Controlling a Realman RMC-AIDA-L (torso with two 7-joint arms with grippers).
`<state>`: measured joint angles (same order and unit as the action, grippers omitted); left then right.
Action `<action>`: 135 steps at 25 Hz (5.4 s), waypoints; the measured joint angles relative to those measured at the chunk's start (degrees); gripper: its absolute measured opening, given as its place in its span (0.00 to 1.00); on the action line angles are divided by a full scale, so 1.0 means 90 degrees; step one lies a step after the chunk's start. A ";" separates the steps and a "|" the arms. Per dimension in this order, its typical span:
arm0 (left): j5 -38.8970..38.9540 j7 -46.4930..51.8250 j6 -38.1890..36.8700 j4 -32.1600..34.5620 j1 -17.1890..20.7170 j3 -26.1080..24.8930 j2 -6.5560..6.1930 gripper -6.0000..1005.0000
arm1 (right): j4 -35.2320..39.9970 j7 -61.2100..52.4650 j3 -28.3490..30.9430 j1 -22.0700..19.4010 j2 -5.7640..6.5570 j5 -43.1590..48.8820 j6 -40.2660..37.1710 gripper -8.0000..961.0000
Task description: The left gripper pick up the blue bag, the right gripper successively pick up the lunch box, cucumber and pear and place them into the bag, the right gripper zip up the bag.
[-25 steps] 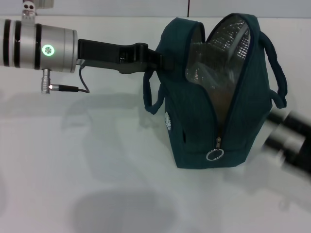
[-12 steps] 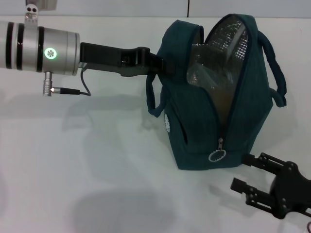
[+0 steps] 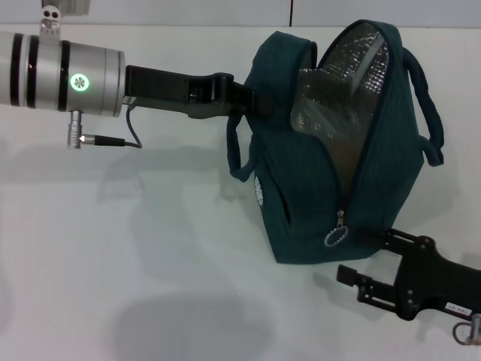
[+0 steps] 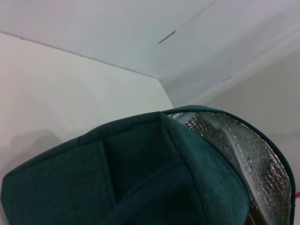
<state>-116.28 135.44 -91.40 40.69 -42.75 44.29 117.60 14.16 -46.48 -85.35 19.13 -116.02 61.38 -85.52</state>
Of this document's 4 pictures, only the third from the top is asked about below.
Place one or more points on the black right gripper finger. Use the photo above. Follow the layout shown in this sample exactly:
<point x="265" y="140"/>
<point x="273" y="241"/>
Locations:
<point x="372" y="289"/>
<point x="394" y="240"/>

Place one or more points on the dark teal insulated lunch bag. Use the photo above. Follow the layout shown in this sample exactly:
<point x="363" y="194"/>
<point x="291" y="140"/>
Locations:
<point x="312" y="218"/>

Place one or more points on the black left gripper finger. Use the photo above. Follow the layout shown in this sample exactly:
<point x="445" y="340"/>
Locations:
<point x="255" y="99"/>

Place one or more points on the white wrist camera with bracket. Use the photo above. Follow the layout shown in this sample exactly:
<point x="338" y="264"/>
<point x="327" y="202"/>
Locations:
<point x="56" y="19"/>

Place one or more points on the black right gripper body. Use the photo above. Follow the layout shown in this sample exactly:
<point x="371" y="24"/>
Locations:
<point x="436" y="282"/>

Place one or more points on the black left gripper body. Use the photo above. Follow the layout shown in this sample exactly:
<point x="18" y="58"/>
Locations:
<point x="169" y="88"/>

